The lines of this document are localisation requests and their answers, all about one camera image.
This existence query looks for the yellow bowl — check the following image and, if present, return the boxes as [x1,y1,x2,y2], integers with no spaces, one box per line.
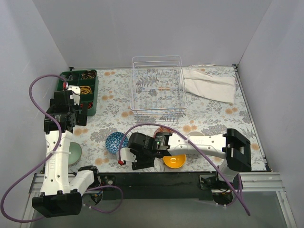
[163,154,186,169]

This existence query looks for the white wire dish rack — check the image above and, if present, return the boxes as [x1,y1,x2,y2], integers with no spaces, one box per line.
[130,55,188,122]

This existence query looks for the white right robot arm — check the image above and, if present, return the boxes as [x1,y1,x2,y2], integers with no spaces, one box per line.
[121,128,252,189]

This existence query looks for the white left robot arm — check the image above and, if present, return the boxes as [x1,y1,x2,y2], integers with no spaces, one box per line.
[32,86,101,218]

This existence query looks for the orange patterned bowl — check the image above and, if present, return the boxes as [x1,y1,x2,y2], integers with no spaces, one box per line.
[154,127,172,136]

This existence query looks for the blue triangle patterned bowl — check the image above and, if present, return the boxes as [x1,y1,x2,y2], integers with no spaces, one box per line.
[105,132,124,154]

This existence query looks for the yellow rubber bands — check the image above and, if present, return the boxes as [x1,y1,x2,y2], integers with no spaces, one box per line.
[79,85,92,95]

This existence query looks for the light green flower bowl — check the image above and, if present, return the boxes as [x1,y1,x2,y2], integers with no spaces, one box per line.
[68,142,82,166]

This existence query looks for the green compartment organizer tray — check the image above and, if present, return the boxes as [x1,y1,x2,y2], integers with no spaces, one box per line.
[60,69,99,116]

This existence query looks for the white bowl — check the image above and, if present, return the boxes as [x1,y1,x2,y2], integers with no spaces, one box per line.
[188,131,205,136]

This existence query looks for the floral patterned table mat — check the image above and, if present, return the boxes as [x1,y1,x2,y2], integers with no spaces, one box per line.
[69,69,266,172]

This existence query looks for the white folded cloth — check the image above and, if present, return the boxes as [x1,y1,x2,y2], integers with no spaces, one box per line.
[180,69,236,104]

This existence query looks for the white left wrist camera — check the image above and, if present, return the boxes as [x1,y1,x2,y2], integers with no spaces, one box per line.
[62,82,81,105]

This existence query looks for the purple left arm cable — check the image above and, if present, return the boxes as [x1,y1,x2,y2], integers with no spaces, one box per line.
[0,74,124,223]

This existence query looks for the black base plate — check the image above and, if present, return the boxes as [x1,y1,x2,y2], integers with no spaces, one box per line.
[99,171,236,205]

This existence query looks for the aluminium frame rail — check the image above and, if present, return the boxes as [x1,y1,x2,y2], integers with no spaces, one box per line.
[29,172,297,228]

